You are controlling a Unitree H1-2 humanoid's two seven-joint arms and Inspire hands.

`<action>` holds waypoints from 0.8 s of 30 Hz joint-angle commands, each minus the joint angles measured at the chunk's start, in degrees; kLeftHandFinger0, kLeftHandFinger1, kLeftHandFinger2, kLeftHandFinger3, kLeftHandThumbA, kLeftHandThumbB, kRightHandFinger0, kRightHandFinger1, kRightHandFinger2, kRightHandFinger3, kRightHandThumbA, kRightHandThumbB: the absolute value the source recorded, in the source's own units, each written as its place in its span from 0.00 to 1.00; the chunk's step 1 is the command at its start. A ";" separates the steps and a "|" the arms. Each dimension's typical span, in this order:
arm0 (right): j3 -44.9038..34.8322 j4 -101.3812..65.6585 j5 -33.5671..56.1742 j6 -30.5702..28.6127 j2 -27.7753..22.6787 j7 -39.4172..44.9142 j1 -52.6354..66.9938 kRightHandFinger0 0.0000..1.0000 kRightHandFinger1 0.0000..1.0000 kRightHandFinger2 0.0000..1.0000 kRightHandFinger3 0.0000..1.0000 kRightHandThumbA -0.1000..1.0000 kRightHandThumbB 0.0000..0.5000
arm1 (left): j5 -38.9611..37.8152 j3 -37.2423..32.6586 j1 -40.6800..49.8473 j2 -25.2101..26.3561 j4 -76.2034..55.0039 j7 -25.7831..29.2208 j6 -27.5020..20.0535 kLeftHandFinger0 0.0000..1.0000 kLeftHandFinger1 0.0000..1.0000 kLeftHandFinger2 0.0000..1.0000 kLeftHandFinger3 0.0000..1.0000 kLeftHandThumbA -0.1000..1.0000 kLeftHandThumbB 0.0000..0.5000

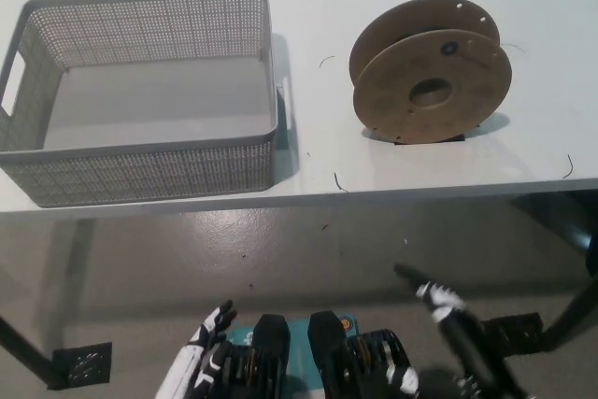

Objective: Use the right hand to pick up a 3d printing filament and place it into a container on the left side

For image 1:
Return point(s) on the thin dark filament scrap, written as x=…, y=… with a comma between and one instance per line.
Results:
x=323, y=61
x=338, y=183
x=517, y=46
x=571, y=166

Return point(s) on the black teal robot body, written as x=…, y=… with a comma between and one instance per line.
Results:
x=327, y=347

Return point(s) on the grey perforated plastic basket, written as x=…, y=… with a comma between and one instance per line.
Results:
x=140, y=170

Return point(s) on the brown cardboard filament spool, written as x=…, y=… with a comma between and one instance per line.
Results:
x=388, y=95

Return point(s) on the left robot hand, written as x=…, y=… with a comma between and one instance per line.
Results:
x=189, y=361

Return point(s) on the black table leg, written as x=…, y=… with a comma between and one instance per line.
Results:
x=574, y=310
x=23, y=347

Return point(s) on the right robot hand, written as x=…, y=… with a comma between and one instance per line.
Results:
x=451, y=310

